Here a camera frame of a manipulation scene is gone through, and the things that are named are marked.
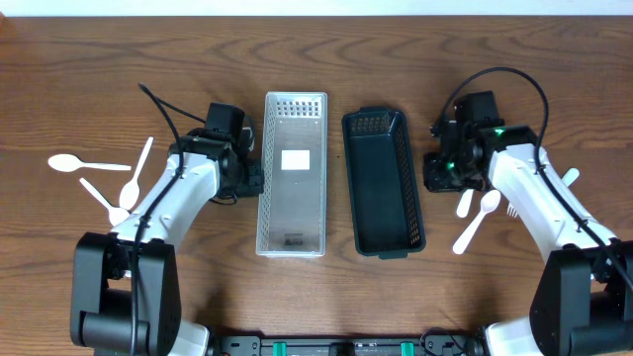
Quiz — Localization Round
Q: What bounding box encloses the white plastic spoon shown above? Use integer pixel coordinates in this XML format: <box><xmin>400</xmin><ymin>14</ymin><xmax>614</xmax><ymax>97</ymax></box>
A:
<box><xmin>452</xmin><ymin>190</ymin><xmax>501</xmax><ymax>255</ymax></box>
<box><xmin>47</xmin><ymin>154</ymin><xmax>132</xmax><ymax>172</ymax></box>
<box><xmin>79</xmin><ymin>178</ymin><xmax>130</xmax><ymax>226</ymax></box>
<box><xmin>119</xmin><ymin>136</ymin><xmax>153</xmax><ymax>211</ymax></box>

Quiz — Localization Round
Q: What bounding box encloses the white plastic fork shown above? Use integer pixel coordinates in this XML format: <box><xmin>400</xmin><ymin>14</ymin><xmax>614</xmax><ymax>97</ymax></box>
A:
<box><xmin>506</xmin><ymin>203</ymin><xmax>518</xmax><ymax>218</ymax></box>
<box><xmin>456</xmin><ymin>189</ymin><xmax>474</xmax><ymax>219</ymax></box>
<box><xmin>562</xmin><ymin>168</ymin><xmax>580</xmax><ymax>187</ymax></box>

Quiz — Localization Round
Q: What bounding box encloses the clear perforated plastic basket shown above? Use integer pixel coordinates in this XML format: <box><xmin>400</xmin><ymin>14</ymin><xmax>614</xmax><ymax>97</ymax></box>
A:
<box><xmin>256</xmin><ymin>91</ymin><xmax>327</xmax><ymax>258</ymax></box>

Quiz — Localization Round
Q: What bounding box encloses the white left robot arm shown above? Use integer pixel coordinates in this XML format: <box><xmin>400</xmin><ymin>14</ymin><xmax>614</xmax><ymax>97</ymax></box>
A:
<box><xmin>70</xmin><ymin>129</ymin><xmax>263</xmax><ymax>355</ymax></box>

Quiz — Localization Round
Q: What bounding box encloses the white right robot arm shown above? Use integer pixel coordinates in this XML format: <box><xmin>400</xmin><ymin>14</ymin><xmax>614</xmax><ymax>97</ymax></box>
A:
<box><xmin>423</xmin><ymin>120</ymin><xmax>632</xmax><ymax>355</ymax></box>

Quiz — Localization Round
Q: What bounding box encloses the dark green plastic basket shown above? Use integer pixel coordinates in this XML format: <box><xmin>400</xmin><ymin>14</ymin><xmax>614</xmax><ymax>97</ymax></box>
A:
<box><xmin>341</xmin><ymin>107</ymin><xmax>426</xmax><ymax>259</ymax></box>

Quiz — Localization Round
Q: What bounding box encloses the white plastic spoon upright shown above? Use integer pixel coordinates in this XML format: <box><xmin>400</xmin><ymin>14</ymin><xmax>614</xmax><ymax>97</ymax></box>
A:
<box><xmin>119</xmin><ymin>136</ymin><xmax>153</xmax><ymax>211</ymax></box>

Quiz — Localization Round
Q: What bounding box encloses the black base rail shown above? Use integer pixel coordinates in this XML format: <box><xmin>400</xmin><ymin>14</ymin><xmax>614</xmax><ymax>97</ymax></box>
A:
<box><xmin>205</xmin><ymin>327</ymin><xmax>489</xmax><ymax>356</ymax></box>

